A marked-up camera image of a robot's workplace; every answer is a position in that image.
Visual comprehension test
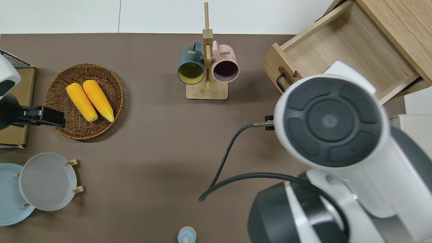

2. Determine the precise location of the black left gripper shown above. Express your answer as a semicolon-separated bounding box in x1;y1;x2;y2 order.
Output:
34;106;66;129

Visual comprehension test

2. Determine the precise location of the black drawer handle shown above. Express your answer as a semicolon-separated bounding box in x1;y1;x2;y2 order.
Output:
276;72;288;93

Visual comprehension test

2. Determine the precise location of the wooden drawer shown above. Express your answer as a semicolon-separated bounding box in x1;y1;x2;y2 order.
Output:
263;1;422;105

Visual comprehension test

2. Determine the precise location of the brown wicker basket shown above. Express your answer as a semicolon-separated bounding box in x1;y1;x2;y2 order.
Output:
45;63;124;140

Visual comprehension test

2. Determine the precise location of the yellow corn cob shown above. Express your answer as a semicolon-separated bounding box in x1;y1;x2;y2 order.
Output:
83;80;115;123
66;83;99;123

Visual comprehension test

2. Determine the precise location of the wooden board with rack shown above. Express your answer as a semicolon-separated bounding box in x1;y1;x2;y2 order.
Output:
0;67;36;148

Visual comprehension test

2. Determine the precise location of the wooden plate rack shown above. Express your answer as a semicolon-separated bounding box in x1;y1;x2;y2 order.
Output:
15;159;84;208

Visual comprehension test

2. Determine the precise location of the grey plate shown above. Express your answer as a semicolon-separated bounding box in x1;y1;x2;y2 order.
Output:
19;153;78;212

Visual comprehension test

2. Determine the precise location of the light blue plate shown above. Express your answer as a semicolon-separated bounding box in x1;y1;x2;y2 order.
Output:
0;163;36;226

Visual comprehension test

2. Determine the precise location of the dark teal mug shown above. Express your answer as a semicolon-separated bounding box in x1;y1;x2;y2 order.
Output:
178;41;206;85

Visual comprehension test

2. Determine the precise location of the wooden mug tree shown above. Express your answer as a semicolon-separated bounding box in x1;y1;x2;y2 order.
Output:
186;2;229;100

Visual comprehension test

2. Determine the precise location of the blue shaker wooden knob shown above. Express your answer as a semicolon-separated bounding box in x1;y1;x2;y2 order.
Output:
178;226;197;243

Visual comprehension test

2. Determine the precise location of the pink mug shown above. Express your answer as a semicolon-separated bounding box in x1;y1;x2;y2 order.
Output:
212;40;240;83

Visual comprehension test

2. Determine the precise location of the white toaster oven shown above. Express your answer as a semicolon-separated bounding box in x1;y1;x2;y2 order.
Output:
388;114;432;159

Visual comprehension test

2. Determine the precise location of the black wire rack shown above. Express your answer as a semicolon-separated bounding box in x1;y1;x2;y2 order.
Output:
0;49;31;69

